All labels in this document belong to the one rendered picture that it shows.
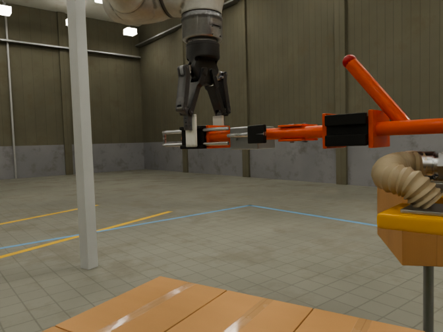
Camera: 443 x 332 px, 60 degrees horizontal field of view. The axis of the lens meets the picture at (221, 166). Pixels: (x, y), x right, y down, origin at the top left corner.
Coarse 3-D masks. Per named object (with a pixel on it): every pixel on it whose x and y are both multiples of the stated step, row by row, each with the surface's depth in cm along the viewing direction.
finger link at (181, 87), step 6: (186, 66) 80; (186, 72) 80; (180, 78) 81; (186, 78) 80; (180, 84) 81; (186, 84) 80; (180, 90) 81; (186, 90) 80; (180, 96) 80; (186, 96) 80; (180, 102) 80; (186, 102) 80; (186, 108) 80
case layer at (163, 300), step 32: (160, 288) 178; (192, 288) 176; (96, 320) 147; (128, 320) 146; (160, 320) 145; (192, 320) 144; (224, 320) 144; (256, 320) 143; (288, 320) 142; (320, 320) 141; (352, 320) 141
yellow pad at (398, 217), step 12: (408, 204) 54; (432, 204) 51; (384, 216) 48; (396, 216) 47; (408, 216) 47; (420, 216) 46; (432, 216) 46; (384, 228) 48; (396, 228) 47; (408, 228) 46; (420, 228) 46; (432, 228) 45
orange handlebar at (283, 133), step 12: (408, 120) 57; (420, 120) 56; (432, 120) 54; (216, 132) 81; (228, 132) 79; (276, 132) 71; (288, 132) 69; (300, 132) 68; (312, 132) 66; (384, 132) 59; (396, 132) 58; (408, 132) 57; (420, 132) 56; (432, 132) 55
